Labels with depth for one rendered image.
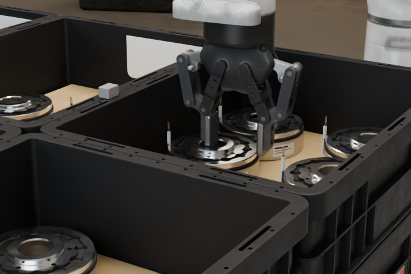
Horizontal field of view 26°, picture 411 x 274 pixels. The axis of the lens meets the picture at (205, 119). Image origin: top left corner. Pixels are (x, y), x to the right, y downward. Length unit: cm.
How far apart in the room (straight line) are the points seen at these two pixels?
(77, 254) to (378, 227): 29
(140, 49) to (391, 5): 35
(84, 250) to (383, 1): 66
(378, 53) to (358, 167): 53
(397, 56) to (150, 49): 35
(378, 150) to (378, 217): 8
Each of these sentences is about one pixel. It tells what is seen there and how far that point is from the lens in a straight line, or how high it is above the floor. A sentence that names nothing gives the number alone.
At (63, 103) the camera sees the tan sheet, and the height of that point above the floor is 83.
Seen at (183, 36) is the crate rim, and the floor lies 93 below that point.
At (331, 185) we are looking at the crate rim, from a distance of 73.
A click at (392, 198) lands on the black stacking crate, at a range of 90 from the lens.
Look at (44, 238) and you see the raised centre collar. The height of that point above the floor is 87.
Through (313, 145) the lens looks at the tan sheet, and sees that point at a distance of 109.
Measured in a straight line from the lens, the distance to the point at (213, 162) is 95.
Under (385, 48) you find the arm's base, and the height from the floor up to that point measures 90.
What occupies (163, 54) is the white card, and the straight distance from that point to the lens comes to 123.
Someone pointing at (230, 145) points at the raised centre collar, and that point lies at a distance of 98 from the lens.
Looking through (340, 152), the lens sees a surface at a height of 86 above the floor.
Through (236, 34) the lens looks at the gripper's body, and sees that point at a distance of 90.
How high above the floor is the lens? 122
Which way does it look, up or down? 19 degrees down
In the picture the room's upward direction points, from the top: straight up
